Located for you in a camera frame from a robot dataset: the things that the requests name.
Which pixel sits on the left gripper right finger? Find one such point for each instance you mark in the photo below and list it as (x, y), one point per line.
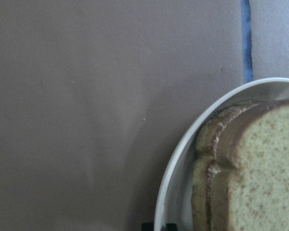
(170, 227)

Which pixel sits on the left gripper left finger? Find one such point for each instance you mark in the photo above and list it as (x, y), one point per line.
(147, 226)

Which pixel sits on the white round plate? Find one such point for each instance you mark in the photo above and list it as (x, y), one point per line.
(175, 192)

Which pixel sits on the bread slice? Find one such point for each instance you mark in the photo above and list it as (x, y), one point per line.
(250, 192)
(207, 140)

